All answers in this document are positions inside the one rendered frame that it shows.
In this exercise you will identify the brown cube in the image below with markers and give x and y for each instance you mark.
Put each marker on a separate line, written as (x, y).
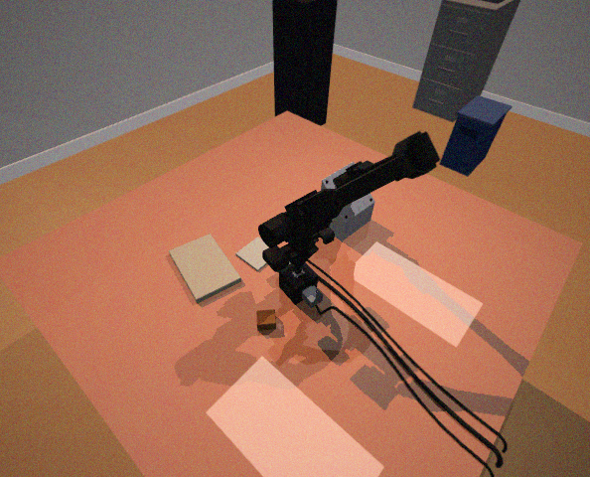
(266, 319)

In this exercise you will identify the tan flat rectangular block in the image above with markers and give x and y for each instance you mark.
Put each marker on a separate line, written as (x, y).
(204, 267)

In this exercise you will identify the beige flat square slab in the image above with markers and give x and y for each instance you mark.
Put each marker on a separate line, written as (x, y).
(252, 253)

